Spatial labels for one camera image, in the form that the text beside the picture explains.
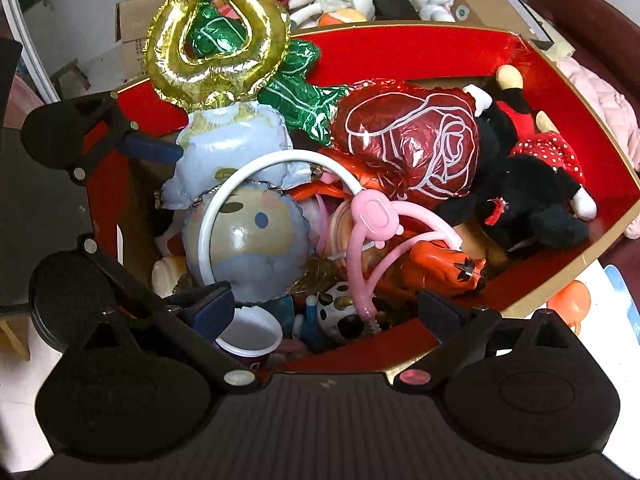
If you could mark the small wooden stool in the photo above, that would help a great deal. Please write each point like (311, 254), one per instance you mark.
(70, 77)

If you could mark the red rose foil balloon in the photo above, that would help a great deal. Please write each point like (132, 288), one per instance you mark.
(400, 140)

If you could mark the white paper cup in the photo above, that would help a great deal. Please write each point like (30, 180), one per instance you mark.
(250, 330)

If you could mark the pale blue gold foil balloon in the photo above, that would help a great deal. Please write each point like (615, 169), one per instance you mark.
(235, 140)

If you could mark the open cardboard box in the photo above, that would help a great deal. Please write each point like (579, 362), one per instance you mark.
(480, 0)

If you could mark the black white spotted toy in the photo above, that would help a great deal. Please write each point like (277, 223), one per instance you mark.
(340, 315)

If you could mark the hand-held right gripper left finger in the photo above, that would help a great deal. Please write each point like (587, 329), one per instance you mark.
(210, 307)

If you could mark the black mouse plush toy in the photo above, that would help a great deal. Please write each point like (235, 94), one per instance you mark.
(525, 195)

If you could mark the plain cardboard box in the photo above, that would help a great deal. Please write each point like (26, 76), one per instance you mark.
(135, 45)

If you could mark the red gift box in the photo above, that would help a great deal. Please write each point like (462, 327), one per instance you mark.
(450, 50)

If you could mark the pink padded jacket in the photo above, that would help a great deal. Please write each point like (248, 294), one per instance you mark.
(605, 105)

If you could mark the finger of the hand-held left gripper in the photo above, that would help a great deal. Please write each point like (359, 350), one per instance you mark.
(155, 151)
(130, 275)

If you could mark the cream plastic toy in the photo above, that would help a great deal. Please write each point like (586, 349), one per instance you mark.
(170, 275)

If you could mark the white plush toy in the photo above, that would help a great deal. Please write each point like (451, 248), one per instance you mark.
(345, 5)

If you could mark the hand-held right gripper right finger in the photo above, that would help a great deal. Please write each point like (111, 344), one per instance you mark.
(440, 312)

